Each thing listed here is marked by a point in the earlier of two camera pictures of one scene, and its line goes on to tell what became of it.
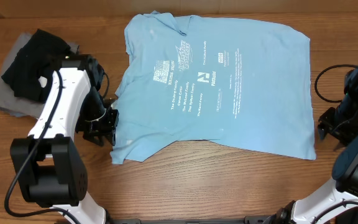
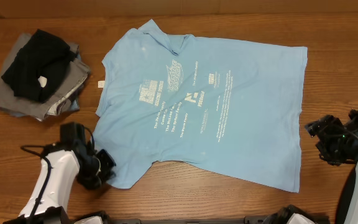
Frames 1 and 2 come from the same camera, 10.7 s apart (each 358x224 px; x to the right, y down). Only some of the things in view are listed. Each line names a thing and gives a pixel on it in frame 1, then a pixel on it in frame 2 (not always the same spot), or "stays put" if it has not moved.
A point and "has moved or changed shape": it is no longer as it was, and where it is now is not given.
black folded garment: x=31 y=73 stays put
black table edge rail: x=250 y=219 stays put
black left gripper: x=108 y=128 to x=107 y=173
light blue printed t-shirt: x=240 y=81 has moved or changed shape
